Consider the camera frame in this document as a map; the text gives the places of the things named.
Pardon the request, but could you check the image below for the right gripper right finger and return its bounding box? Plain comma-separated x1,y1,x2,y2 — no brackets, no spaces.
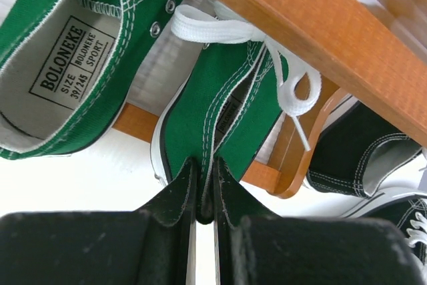
212,158,426,284

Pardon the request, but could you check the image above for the orange wooden shoe shelf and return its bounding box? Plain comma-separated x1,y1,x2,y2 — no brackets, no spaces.
113,0,427,201

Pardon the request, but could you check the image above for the black canvas sneaker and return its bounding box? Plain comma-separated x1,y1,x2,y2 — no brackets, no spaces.
342,188,426,273
303,96,424,199

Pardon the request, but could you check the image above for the black canvas sneaker far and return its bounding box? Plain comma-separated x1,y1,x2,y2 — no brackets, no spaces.
303,96,424,199

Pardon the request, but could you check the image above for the black canvas sneaker near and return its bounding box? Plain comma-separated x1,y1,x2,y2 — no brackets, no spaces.
342,188,426,273

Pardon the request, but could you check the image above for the green sneaker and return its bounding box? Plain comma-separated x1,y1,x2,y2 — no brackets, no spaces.
1,0,183,160
150,4,324,188

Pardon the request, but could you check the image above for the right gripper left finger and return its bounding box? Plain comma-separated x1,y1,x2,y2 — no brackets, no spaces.
1,158,197,284

